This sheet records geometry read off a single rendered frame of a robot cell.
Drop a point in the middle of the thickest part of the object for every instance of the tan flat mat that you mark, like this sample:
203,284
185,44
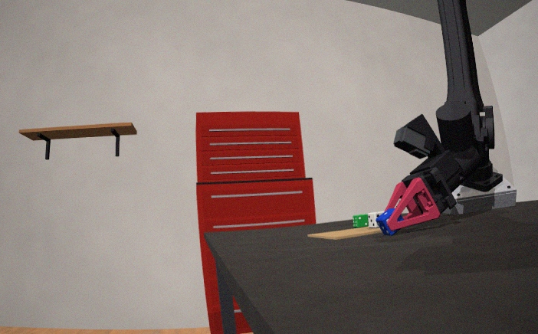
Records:
335,235

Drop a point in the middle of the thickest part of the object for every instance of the blue dice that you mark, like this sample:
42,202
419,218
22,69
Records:
382,222

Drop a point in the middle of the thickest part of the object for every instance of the green dice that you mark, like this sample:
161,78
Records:
360,221

